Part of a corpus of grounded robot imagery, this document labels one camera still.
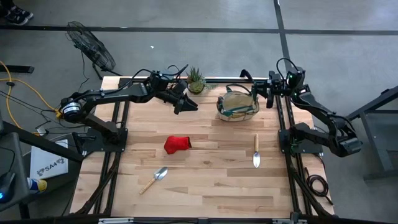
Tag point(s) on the white blue yellow bottle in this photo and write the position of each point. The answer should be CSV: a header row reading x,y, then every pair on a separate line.
x,y
38,185

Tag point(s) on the black metal table frame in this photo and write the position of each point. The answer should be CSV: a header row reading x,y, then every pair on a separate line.
x,y
224,81

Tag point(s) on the white printed box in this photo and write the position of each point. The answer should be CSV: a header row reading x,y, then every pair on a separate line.
x,y
46,155

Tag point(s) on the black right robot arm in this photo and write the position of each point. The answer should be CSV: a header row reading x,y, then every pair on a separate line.
x,y
314,109

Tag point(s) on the beige green gardening bag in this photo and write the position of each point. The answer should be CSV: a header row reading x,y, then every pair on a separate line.
x,y
237,107

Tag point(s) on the potted succulent plant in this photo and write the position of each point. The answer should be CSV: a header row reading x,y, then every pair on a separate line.
x,y
196,86

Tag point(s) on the silver bracket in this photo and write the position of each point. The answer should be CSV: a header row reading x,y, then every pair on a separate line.
x,y
289,221
115,220

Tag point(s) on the dark grey desk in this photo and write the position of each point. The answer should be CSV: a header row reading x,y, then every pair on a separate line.
x,y
9,152

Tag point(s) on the red gardening glove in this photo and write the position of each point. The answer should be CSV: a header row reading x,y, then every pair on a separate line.
x,y
175,144

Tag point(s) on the black table clamp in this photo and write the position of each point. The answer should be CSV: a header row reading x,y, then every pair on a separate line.
x,y
246,74

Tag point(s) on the black floor bar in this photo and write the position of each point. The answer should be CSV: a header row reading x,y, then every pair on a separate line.
x,y
15,69

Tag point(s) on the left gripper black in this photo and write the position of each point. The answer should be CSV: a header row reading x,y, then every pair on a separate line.
x,y
164,85

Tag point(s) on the person's black sneaker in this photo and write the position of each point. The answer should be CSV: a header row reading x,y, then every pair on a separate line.
x,y
17,20
23,13

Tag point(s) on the black floor fan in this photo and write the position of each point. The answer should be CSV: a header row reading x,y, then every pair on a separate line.
x,y
93,49

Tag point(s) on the black computer mouse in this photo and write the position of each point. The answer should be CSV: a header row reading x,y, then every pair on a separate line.
x,y
7,186

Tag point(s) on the black diagonal stand beam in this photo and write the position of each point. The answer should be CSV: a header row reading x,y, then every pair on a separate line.
x,y
37,141

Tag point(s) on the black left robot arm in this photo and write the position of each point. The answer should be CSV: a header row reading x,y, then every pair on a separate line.
x,y
118,93

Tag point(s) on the black metal side stand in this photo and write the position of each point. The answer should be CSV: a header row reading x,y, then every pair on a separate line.
x,y
388,95

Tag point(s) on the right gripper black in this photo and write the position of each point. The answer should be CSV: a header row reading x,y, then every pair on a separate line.
x,y
278,85

